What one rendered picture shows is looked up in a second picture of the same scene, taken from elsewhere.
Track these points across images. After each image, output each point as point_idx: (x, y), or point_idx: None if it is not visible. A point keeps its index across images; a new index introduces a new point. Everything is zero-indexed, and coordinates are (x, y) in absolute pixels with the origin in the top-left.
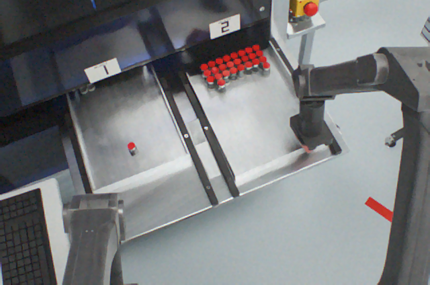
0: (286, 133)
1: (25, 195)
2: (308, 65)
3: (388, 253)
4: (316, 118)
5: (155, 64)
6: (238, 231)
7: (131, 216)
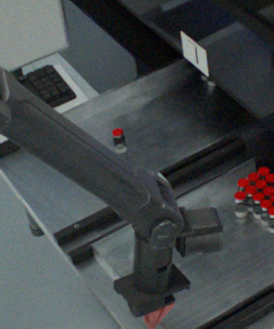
0: (183, 300)
1: (60, 84)
2: (214, 217)
3: None
4: (134, 253)
5: (271, 133)
6: None
7: (33, 169)
